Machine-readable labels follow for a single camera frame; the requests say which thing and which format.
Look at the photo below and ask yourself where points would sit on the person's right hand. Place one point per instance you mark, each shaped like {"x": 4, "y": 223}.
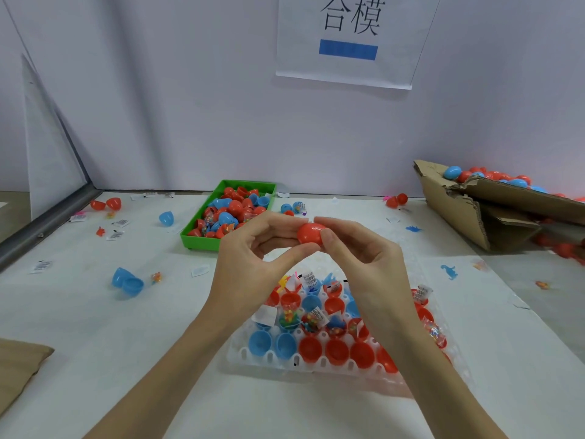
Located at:
{"x": 375, "y": 269}

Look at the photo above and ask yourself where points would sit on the person's left hand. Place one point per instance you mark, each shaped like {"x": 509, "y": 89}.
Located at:
{"x": 247, "y": 274}

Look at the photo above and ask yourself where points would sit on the small capsule cluster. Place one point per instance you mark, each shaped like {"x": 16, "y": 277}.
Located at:
{"x": 292, "y": 208}

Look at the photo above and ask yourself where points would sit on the single blue egg half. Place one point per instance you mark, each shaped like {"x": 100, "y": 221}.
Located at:
{"x": 166, "y": 218}

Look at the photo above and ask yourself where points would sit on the cardboard box of capsules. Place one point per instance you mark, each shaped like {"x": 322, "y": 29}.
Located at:
{"x": 452, "y": 205}

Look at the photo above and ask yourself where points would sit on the blue egg shell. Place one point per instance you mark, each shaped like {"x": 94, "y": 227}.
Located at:
{"x": 128, "y": 281}

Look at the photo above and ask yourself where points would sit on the pile of finished eggs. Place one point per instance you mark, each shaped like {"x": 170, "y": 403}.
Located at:
{"x": 498, "y": 178}

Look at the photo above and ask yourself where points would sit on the person's left forearm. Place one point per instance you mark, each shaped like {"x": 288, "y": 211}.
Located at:
{"x": 160, "y": 388}

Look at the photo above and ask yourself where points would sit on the person's right forearm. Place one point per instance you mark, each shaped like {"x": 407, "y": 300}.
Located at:
{"x": 443, "y": 388}

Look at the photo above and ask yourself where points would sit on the green plastic tray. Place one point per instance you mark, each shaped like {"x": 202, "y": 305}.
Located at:
{"x": 186, "y": 242}

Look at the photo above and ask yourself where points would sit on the small blue toy piece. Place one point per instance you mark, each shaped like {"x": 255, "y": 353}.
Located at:
{"x": 449, "y": 271}

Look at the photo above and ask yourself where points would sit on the clear plastic egg tray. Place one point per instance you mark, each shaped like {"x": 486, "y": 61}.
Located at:
{"x": 443, "y": 306}

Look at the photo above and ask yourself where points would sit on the small orange toy piece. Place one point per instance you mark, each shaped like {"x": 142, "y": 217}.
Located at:
{"x": 155, "y": 277}

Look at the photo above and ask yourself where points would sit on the small white packet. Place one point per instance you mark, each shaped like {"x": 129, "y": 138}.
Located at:
{"x": 40, "y": 266}

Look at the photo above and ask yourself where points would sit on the clear triangular panel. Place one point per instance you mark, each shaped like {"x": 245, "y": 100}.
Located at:
{"x": 50, "y": 151}

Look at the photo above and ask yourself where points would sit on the flat brown cardboard sheet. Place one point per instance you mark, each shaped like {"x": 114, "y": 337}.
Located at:
{"x": 20, "y": 370}

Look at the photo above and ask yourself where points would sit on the white paper sign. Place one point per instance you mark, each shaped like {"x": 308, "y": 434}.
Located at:
{"x": 356, "y": 9}

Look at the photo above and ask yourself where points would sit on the grey metal rail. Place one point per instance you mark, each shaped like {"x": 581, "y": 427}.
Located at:
{"x": 46, "y": 228}

